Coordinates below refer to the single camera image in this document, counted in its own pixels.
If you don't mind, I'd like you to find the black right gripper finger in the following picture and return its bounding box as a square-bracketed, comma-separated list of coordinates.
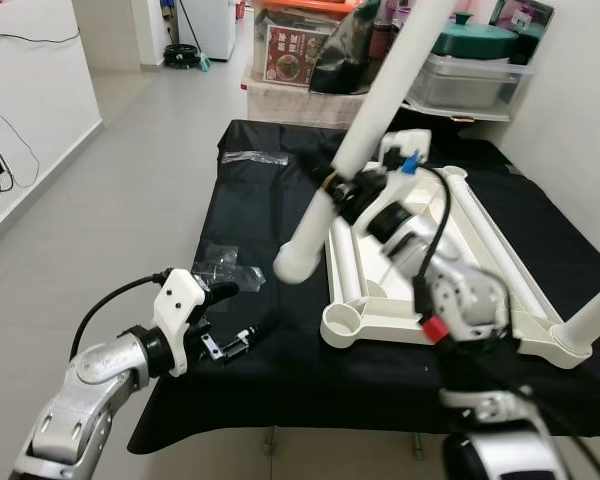
[302, 150, 339, 191]

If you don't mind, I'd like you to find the white plastic children table top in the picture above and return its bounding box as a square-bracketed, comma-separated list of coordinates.
[320, 160, 593, 369]

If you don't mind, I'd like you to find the clear tape cross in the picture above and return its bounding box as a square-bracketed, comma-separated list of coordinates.
[195, 243, 266, 291]

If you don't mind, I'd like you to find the clear tape strip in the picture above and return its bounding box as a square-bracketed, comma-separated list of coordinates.
[223, 150, 291, 166]

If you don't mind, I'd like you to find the dark plastic bag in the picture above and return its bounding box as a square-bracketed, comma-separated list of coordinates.
[310, 0, 386, 96]

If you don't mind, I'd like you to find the orange lidded red print box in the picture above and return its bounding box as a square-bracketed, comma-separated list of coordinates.
[255, 0, 356, 89]

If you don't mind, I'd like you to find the clear plastic storage box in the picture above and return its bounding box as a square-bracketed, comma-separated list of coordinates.
[405, 50, 534, 113]

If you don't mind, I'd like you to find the white appliance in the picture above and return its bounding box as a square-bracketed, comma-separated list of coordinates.
[185, 0, 239, 61]

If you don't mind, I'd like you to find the green lidded pot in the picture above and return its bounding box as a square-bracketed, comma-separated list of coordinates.
[430, 12, 521, 58]

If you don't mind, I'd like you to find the purple printed box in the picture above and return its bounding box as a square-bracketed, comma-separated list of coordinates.
[490, 0, 556, 61]

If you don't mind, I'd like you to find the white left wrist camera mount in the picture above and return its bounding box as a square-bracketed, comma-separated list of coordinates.
[152, 268, 209, 379]

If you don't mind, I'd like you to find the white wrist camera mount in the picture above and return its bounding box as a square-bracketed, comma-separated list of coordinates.
[378, 130, 433, 201]
[152, 268, 209, 379]

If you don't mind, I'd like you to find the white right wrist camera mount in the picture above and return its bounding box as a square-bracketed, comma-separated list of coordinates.
[378, 130, 433, 201]

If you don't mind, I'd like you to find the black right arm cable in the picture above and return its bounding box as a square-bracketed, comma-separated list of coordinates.
[405, 160, 453, 311]

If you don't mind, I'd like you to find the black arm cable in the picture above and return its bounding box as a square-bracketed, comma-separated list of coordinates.
[405, 160, 453, 311]
[70, 270, 173, 361]

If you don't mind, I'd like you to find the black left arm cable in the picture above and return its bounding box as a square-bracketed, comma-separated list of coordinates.
[70, 270, 173, 361]

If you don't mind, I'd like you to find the black wall cable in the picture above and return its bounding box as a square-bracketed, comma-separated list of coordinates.
[0, 22, 81, 46]

